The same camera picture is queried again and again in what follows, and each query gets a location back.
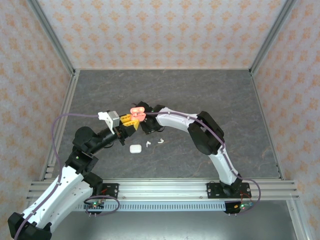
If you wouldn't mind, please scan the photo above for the pink earbud charging case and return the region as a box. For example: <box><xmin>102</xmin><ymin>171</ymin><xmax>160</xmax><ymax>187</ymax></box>
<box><xmin>129</xmin><ymin>106</ymin><xmax>147</xmax><ymax>123</ymax></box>

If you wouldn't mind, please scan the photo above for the small circuit board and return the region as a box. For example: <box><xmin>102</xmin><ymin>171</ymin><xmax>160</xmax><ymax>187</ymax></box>
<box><xmin>85</xmin><ymin>199</ymin><xmax>105</xmax><ymax>210</ymax></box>
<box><xmin>233</xmin><ymin>202</ymin><xmax>254</xmax><ymax>210</ymax></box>

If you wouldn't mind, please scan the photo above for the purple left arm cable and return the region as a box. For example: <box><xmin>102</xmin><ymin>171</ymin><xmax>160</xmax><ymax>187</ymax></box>
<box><xmin>13</xmin><ymin>112</ymin><xmax>120</xmax><ymax>240</ymax></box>

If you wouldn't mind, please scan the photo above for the aluminium side rail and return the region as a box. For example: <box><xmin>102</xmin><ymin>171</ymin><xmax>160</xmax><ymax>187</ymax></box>
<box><xmin>249</xmin><ymin>71</ymin><xmax>286</xmax><ymax>180</ymax></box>
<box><xmin>39</xmin><ymin>69</ymin><xmax>81</xmax><ymax>181</ymax></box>

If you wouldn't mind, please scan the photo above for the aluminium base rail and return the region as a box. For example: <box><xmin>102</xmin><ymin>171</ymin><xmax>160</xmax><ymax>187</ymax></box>
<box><xmin>29</xmin><ymin>178</ymin><xmax>300</xmax><ymax>201</ymax></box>

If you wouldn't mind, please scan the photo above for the grey slotted cable duct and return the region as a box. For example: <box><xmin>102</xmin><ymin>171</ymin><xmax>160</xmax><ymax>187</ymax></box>
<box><xmin>64</xmin><ymin>201</ymin><xmax>227</xmax><ymax>212</ymax></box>

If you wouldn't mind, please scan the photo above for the aluminium frame post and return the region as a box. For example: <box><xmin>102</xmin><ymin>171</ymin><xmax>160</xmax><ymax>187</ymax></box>
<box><xmin>26</xmin><ymin>0</ymin><xmax>77</xmax><ymax>76</ymax></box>
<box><xmin>249</xmin><ymin>0</ymin><xmax>300</xmax><ymax>76</ymax></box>

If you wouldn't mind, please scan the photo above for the aluminium frame beam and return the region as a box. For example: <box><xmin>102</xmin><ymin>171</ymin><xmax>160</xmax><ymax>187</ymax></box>
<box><xmin>286</xmin><ymin>199</ymin><xmax>320</xmax><ymax>240</ymax></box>

